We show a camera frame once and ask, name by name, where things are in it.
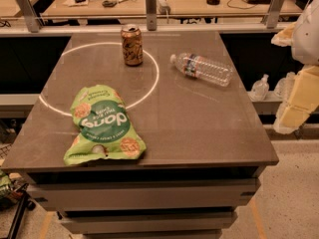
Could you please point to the clear plastic water bottle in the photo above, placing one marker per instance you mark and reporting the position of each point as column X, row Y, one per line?
column 199, row 67

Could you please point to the left clear sanitizer bottle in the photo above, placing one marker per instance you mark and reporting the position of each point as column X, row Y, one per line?
column 260, row 89

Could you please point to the clear sanitizer bottle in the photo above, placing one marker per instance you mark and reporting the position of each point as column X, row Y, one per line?
column 260, row 89
column 284, row 86

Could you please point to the gold soda can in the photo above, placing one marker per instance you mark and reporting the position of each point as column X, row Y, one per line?
column 132, row 44

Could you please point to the right clear sanitizer bottle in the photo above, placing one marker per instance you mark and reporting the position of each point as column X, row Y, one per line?
column 284, row 86

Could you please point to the grey drawer cabinet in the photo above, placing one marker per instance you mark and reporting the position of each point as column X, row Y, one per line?
column 142, row 209

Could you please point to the middle metal bracket post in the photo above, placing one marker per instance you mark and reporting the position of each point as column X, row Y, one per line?
column 151, row 11

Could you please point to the white power strip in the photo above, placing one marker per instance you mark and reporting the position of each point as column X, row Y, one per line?
column 163, row 7

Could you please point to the metal bracket post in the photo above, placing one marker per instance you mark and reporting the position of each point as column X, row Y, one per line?
column 32, row 21
column 270, row 20
column 151, row 11

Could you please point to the right metal bracket post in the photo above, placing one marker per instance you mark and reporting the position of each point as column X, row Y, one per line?
column 270, row 20

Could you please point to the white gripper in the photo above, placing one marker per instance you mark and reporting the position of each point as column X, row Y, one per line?
column 307, row 34

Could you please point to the green rice cracker bag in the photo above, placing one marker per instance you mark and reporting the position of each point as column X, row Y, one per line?
column 106, row 131

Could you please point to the black stand on floor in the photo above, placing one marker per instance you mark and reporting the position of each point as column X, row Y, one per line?
column 25, row 203

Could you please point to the left metal bracket post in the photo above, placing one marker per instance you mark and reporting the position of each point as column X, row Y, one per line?
column 32, row 21

